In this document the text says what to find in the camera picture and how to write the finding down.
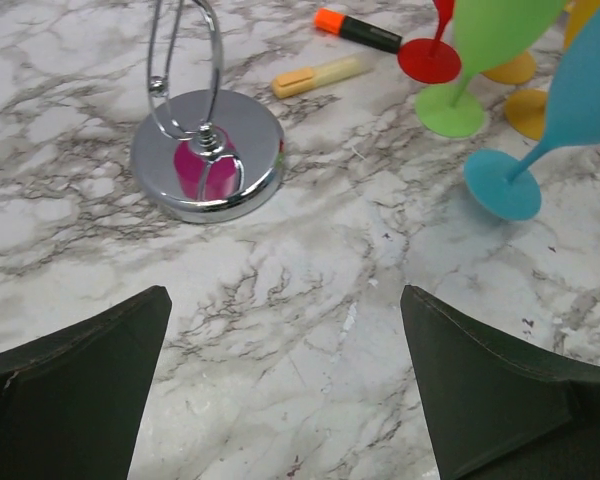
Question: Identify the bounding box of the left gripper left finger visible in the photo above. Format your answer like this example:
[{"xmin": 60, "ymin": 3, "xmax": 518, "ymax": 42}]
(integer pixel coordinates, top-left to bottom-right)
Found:
[{"xmin": 0, "ymin": 286, "xmax": 172, "ymax": 479}]

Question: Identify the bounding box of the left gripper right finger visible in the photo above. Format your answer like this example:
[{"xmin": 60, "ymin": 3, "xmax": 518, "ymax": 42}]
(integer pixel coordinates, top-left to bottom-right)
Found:
[{"xmin": 401, "ymin": 285, "xmax": 600, "ymax": 479}]

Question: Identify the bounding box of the yellow wine glass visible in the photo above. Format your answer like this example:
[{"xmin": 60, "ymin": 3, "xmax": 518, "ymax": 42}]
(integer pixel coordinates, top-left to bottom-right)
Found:
[
  {"xmin": 504, "ymin": 89, "xmax": 548, "ymax": 141},
  {"xmin": 482, "ymin": 0, "xmax": 600, "ymax": 85}
]

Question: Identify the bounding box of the blue wine glass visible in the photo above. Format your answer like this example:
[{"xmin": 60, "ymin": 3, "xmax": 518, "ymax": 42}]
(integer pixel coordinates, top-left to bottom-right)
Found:
[{"xmin": 463, "ymin": 7, "xmax": 600, "ymax": 221}]

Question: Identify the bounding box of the red wine glass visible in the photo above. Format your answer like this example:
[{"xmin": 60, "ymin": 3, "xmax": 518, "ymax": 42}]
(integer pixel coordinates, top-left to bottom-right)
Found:
[{"xmin": 397, "ymin": 0, "xmax": 461, "ymax": 84}]

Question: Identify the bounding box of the green wine glass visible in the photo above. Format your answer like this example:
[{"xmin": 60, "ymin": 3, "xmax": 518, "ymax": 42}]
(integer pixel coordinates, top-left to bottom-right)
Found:
[{"xmin": 414, "ymin": 0, "xmax": 565, "ymax": 138}]

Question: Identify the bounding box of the chrome wine glass rack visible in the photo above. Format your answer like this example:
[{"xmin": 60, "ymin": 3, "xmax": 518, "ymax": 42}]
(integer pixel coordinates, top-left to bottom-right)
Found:
[{"xmin": 130, "ymin": 1, "xmax": 285, "ymax": 224}]

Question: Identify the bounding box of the pale yellow marker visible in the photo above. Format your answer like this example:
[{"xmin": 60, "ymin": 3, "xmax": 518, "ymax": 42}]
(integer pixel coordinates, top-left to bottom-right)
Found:
[{"xmin": 271, "ymin": 53, "xmax": 376, "ymax": 99}]

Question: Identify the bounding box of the orange black highlighter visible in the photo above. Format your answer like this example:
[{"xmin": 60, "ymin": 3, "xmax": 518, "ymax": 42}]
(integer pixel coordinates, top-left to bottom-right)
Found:
[{"xmin": 314, "ymin": 8, "xmax": 402, "ymax": 54}]

